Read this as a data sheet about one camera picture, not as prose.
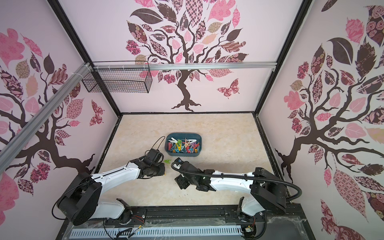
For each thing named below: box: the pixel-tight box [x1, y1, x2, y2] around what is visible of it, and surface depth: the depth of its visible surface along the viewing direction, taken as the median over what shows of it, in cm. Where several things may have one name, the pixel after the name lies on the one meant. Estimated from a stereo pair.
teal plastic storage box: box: [164, 133, 203, 157], surface depth 99 cm
